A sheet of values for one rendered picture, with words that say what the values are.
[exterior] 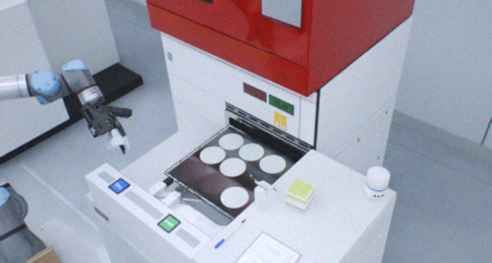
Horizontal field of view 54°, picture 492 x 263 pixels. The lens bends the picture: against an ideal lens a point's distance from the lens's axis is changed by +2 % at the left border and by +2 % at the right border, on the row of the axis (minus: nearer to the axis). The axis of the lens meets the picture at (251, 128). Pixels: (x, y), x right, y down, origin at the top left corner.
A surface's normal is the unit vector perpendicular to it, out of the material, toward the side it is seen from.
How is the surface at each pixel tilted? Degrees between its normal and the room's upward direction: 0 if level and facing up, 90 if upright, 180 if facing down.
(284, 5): 90
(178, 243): 0
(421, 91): 90
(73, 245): 0
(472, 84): 90
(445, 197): 0
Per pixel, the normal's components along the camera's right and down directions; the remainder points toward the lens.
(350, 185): -0.04, -0.77
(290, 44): -0.65, 0.51
